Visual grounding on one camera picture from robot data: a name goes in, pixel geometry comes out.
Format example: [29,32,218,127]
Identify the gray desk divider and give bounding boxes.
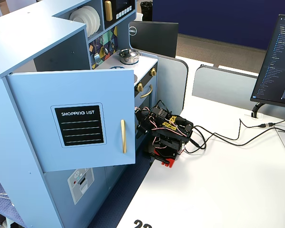
[138,51,189,113]
[191,64,259,110]

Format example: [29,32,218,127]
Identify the dark blue office partition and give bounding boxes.
[152,0,285,51]

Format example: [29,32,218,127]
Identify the red table clamp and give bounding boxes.
[153,152,177,169]

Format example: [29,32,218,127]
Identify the silver toy spatula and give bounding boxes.
[93,39,101,64]

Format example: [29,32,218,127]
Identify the silver toy ladle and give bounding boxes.
[100,37,109,56]

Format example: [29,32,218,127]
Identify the black toy microwave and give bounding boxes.
[102,0,136,30]

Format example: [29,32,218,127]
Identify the black shopping list sticker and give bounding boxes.
[54,104,105,147]

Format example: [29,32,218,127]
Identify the black Dell monitor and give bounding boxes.
[128,20,179,58]

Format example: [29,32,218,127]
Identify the black trash bin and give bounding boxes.
[140,1,153,22]

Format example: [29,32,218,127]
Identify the white plate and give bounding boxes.
[69,9,93,38]
[83,5,101,34]
[76,6,97,36]

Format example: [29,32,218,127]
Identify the gray ice dispenser sticker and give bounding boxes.
[66,168,95,206]

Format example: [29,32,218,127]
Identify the colorful geometric backsplash panel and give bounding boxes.
[88,26,119,70]

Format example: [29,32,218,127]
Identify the silver pot with lid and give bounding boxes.
[116,48,141,65]

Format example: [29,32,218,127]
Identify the gold microwave handle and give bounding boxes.
[104,0,114,22]

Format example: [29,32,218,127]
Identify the blue toy kitchen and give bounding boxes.
[0,0,159,228]

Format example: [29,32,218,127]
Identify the monitor showing code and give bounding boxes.
[250,14,285,109]

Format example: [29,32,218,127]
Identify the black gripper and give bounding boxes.
[135,107,155,136]

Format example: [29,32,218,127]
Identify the blue cabinet door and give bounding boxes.
[5,68,136,173]

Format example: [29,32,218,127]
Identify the gold oven handle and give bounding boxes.
[140,84,154,99]

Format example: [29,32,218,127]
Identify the black cable with connector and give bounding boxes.
[191,117,285,143]

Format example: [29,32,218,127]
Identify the gold cabinet door handle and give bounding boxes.
[120,119,128,154]

